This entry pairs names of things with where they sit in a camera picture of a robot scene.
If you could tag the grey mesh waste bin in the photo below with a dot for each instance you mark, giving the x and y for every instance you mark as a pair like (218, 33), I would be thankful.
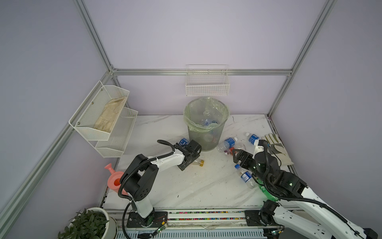
(208, 140)

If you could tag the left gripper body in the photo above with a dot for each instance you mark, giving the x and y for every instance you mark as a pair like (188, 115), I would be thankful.
(194, 157)

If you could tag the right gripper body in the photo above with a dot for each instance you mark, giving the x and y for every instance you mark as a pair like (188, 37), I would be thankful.
(258, 176)

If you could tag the blue label bottle by bin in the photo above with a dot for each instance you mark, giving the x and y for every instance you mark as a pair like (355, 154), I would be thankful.
(184, 142)

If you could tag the white wire wall basket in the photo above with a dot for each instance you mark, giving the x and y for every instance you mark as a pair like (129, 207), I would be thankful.
(207, 80)

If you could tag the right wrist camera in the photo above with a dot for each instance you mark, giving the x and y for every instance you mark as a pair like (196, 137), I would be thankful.
(258, 147)

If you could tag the beige cloth in shelf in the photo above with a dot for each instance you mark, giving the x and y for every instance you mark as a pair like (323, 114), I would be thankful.
(109, 115)

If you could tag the blue label bottle far right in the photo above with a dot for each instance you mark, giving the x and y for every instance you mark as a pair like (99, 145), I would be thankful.
(252, 138)

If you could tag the green soda bottle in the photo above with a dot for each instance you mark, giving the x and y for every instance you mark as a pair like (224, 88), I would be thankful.
(267, 194)

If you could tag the blue label bottle near bin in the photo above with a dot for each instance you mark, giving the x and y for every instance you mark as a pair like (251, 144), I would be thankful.
(227, 144)

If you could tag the white mesh two-tier shelf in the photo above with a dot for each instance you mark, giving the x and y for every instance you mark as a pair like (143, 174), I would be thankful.
(112, 144)

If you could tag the green plastic bin liner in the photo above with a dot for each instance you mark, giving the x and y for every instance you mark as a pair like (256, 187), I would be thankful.
(193, 113)

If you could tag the grey white work glove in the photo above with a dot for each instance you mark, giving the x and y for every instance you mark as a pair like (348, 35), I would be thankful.
(277, 149)

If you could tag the potted green plant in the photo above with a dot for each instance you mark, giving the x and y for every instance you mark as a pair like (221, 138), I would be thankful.
(91, 223)

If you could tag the pink watering can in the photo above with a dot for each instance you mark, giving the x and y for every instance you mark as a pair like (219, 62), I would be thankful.
(113, 181)

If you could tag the small blue label bottle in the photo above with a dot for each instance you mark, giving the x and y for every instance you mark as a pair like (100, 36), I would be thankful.
(246, 176)

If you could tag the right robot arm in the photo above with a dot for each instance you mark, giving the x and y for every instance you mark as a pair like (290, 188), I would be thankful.
(295, 206)

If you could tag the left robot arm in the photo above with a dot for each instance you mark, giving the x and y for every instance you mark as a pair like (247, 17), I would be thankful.
(138, 179)

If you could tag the orange label bottle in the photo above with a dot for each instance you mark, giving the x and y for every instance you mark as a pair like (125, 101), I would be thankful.
(198, 162)

